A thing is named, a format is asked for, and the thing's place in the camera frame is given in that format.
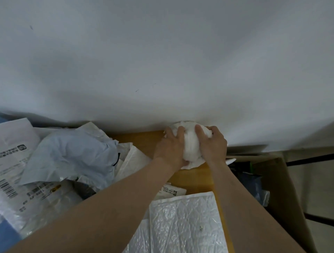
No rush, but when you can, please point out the brown cardboard box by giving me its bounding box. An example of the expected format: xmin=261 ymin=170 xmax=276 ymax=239
xmin=225 ymin=154 xmax=318 ymax=253

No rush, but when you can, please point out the person's right forearm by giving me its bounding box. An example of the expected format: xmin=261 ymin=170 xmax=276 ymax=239
xmin=208 ymin=161 xmax=306 ymax=253

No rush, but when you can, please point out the dark blue plastic bag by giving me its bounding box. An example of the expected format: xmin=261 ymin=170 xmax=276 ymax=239
xmin=234 ymin=169 xmax=271 ymax=208

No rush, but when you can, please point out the person's left hand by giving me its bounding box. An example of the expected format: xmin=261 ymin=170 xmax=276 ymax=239
xmin=153 ymin=126 xmax=190 ymax=170

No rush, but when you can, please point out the person's right hand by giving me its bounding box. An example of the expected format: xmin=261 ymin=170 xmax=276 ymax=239
xmin=195 ymin=124 xmax=228 ymax=167

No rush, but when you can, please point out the wooden table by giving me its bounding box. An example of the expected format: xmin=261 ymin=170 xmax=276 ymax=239
xmin=108 ymin=130 xmax=233 ymax=253

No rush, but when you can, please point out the large white plastic bag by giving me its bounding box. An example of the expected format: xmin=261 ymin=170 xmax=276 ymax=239
xmin=164 ymin=121 xmax=237 ymax=170

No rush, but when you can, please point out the person's left forearm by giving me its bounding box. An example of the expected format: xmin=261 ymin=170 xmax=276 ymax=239
xmin=8 ymin=157 xmax=178 ymax=253

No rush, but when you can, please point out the pile of white mailers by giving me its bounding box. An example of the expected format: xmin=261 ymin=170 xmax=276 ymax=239
xmin=0 ymin=117 xmax=146 ymax=240

